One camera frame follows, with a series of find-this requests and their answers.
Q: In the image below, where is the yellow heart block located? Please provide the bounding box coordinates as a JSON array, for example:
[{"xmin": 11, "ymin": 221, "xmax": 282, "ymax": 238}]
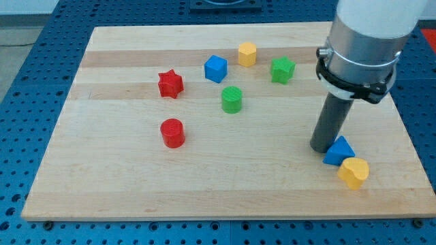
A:
[{"xmin": 337, "ymin": 157, "xmax": 369, "ymax": 190}]

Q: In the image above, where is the red star block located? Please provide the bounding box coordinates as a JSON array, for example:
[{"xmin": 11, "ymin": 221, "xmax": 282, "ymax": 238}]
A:
[{"xmin": 158, "ymin": 69, "xmax": 184, "ymax": 99}]

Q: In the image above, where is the red cylinder block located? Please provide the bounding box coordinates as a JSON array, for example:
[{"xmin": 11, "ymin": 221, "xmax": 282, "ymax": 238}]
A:
[{"xmin": 160, "ymin": 118, "xmax": 185, "ymax": 148}]

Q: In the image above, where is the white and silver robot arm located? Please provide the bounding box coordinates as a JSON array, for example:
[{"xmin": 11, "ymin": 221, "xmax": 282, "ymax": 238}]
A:
[{"xmin": 316, "ymin": 0, "xmax": 427, "ymax": 103}]

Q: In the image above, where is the green star block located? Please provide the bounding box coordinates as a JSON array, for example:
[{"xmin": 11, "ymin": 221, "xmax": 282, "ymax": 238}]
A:
[{"xmin": 270, "ymin": 56, "xmax": 296, "ymax": 84}]

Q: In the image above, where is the yellow hexagon block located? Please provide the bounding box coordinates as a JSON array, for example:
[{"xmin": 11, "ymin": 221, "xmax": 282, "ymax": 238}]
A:
[{"xmin": 238, "ymin": 42, "xmax": 257, "ymax": 67}]

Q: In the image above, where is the green cylinder block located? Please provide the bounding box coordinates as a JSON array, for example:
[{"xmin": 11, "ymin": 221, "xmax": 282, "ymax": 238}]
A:
[{"xmin": 221, "ymin": 86, "xmax": 243, "ymax": 114}]

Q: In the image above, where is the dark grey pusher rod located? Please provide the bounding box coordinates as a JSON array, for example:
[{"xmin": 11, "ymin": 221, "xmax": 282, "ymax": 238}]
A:
[{"xmin": 310, "ymin": 93, "xmax": 354, "ymax": 153}]

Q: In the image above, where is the blue cube block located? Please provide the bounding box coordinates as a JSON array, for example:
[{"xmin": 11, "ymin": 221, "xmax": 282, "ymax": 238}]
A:
[{"xmin": 204, "ymin": 55, "xmax": 228, "ymax": 83}]

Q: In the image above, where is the blue triangle block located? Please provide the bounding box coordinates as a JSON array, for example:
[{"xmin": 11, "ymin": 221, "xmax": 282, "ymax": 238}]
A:
[{"xmin": 323, "ymin": 136, "xmax": 356, "ymax": 166}]

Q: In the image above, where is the wooden board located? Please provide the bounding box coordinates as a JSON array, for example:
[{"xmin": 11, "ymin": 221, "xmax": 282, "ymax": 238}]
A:
[{"xmin": 21, "ymin": 22, "xmax": 435, "ymax": 221}]

